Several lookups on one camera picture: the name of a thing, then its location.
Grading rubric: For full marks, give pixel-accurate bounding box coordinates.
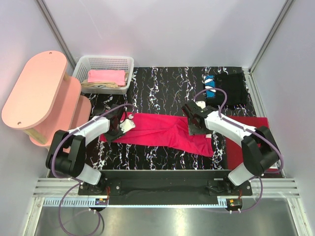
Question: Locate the red t shirt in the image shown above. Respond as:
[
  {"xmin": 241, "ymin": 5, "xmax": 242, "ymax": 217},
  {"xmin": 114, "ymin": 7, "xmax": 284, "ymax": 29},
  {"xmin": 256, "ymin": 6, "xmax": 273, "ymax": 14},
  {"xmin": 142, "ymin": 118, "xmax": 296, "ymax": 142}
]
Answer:
[{"xmin": 114, "ymin": 113, "xmax": 214, "ymax": 157}]

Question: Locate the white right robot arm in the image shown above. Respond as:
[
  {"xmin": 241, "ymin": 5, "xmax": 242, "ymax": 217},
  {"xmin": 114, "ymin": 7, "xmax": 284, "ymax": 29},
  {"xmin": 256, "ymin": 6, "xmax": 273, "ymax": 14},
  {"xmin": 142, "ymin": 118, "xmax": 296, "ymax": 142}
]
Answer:
[{"xmin": 182, "ymin": 100, "xmax": 281, "ymax": 187}]

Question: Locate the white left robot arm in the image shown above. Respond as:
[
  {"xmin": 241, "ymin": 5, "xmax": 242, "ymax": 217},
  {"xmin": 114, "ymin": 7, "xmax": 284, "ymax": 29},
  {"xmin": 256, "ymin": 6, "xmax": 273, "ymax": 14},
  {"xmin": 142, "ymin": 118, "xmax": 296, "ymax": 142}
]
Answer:
[{"xmin": 46, "ymin": 105, "xmax": 127, "ymax": 185}]

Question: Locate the beige folded t shirt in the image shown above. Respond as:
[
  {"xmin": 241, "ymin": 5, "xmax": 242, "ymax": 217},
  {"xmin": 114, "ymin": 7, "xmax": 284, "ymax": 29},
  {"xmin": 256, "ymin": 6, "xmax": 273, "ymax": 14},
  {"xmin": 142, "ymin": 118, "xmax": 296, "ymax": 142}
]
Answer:
[{"xmin": 81, "ymin": 73, "xmax": 129, "ymax": 89}]

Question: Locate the pink folded t shirt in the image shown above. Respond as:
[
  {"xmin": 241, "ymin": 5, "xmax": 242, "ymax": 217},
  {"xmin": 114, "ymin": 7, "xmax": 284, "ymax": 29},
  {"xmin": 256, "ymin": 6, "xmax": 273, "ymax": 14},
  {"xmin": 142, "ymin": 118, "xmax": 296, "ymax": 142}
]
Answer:
[{"xmin": 87, "ymin": 70, "xmax": 126, "ymax": 87}]

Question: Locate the black folded t shirt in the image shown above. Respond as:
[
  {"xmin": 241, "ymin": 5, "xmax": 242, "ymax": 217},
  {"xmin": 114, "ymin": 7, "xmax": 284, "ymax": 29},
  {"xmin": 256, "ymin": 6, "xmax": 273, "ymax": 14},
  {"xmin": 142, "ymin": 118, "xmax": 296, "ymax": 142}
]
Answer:
[{"xmin": 204, "ymin": 72, "xmax": 248, "ymax": 107}]

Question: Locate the white plastic basket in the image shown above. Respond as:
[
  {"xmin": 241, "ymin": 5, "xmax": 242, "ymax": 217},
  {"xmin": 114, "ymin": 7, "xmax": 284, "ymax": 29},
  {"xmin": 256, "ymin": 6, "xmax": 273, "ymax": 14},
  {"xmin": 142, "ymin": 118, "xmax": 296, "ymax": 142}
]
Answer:
[{"xmin": 72, "ymin": 56, "xmax": 134, "ymax": 95}]

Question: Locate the left orange connector board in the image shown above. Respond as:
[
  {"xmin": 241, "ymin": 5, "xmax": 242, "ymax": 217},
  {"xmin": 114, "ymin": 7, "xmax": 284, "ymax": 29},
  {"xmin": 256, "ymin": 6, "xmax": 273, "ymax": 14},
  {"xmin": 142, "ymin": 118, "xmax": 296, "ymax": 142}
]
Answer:
[{"xmin": 95, "ymin": 196, "xmax": 109, "ymax": 206}]

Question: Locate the orange connector board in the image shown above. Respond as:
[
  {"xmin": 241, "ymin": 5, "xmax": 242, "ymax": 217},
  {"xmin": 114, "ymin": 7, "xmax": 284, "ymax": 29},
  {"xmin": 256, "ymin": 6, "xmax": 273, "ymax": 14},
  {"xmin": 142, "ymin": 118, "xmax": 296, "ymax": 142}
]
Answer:
[
  {"xmin": 227, "ymin": 199, "xmax": 243, "ymax": 208},
  {"xmin": 95, "ymin": 196, "xmax": 109, "ymax": 206}
]

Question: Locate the pink three tier shelf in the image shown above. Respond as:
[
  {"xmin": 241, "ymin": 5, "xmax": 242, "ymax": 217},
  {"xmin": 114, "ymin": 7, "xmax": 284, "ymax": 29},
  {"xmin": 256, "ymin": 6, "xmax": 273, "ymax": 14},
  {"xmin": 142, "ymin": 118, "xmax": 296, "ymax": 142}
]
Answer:
[{"xmin": 1, "ymin": 51, "xmax": 92, "ymax": 148}]

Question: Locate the right orange connector board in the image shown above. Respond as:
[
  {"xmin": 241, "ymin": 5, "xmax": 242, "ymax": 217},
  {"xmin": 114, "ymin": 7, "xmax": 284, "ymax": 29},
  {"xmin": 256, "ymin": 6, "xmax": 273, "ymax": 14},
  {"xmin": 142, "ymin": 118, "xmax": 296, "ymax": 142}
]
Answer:
[{"xmin": 227, "ymin": 199, "xmax": 243, "ymax": 208}]

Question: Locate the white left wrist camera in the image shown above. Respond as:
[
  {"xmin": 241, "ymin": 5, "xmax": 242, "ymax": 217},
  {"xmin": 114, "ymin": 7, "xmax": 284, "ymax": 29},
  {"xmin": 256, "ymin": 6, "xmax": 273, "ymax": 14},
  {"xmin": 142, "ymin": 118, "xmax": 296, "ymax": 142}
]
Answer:
[{"xmin": 120, "ymin": 114, "xmax": 135, "ymax": 134}]

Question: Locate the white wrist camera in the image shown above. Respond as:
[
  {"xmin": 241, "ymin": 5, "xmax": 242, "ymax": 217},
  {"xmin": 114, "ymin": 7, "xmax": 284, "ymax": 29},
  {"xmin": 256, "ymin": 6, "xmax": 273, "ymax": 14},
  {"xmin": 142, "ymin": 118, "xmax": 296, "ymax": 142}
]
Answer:
[
  {"xmin": 195, "ymin": 101, "xmax": 206, "ymax": 109},
  {"xmin": 120, "ymin": 114, "xmax": 135, "ymax": 134}
]

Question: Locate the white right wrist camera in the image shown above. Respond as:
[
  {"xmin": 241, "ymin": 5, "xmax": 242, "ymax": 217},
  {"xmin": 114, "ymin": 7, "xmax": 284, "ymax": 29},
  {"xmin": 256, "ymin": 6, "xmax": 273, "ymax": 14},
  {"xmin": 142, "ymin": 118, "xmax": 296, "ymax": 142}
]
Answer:
[{"xmin": 195, "ymin": 101, "xmax": 206, "ymax": 109}]

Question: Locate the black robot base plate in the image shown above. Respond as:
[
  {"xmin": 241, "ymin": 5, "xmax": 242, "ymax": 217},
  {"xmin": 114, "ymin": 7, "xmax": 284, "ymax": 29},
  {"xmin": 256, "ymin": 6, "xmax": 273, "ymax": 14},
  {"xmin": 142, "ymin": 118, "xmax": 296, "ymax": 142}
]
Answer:
[{"xmin": 78, "ymin": 170, "xmax": 252, "ymax": 207}]

